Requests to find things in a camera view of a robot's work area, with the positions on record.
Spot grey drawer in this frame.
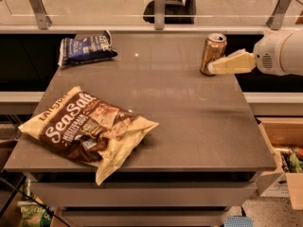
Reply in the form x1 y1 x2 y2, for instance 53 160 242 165
61 210 229 227
31 182 257 207

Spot right metal glass bracket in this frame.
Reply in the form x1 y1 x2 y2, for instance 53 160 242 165
266 0 292 30

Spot upper grey drawer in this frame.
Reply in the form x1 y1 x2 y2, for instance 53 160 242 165
31 182 257 207

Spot brown sea salt chip bag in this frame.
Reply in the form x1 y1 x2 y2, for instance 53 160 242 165
19 86 158 184

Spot black office chair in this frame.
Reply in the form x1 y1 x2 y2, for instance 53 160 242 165
143 0 197 25

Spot green snack bag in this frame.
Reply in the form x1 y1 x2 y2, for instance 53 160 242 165
17 180 52 227

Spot black cable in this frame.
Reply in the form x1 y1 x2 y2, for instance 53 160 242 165
0 177 72 227

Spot middle metal glass bracket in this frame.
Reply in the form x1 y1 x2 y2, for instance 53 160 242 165
154 0 165 30

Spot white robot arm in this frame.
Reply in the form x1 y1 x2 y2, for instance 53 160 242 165
207 30 303 76

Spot blue basket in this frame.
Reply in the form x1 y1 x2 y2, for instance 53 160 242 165
223 217 254 227

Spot orange soda can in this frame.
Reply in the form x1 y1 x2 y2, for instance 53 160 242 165
200 33 227 76

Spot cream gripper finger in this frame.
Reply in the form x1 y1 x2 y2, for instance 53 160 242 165
207 52 256 75
227 49 246 58

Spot blue chip bag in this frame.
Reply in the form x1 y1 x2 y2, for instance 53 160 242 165
58 30 117 66

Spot metal glass bracket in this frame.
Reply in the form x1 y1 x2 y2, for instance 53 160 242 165
154 0 165 30
266 0 292 30
28 0 52 29

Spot left metal glass bracket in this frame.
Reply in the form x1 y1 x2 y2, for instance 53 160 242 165
28 0 52 29

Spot lower grey drawer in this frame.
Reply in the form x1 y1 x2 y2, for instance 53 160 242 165
61 210 229 227

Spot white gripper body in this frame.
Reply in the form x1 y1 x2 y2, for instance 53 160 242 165
253 32 289 76

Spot cardboard box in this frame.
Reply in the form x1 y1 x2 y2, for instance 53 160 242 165
257 117 303 210

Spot items inside cardboard box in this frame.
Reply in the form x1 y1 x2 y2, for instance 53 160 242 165
276 147 303 173

